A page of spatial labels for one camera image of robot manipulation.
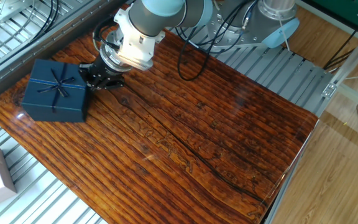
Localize black cables behind rail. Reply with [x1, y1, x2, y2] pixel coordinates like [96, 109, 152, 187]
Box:
[26, 0, 60, 44]

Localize black floor cable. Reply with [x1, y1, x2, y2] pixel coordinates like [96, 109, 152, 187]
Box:
[323, 12, 358, 71]

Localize silver perforated metal plate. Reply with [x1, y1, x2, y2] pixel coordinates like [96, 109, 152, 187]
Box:
[0, 0, 34, 24]

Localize aluminium table side rail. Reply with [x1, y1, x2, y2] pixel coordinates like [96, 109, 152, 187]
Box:
[0, 0, 127, 108]

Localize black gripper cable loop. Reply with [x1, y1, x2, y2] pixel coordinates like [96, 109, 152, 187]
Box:
[92, 15, 121, 52]

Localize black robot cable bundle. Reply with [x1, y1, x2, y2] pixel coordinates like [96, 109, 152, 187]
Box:
[175, 0, 254, 82]

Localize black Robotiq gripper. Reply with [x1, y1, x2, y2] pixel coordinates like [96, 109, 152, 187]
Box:
[78, 55, 127, 91]

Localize aluminium frame post with bracket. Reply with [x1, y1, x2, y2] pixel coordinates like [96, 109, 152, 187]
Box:
[321, 21, 358, 114]

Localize navy casing with ribbon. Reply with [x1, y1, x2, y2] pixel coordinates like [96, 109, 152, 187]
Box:
[21, 58, 90, 123]

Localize wood grain table board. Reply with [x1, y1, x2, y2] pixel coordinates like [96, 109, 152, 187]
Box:
[0, 2, 319, 224]

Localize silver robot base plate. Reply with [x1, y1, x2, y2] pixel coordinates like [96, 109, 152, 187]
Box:
[206, 6, 288, 50]

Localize white cable tie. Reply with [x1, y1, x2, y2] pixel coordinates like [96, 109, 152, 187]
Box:
[278, 18, 291, 51]

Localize silver corner bracket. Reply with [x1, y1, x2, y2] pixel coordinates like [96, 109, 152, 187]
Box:
[321, 82, 337, 99]

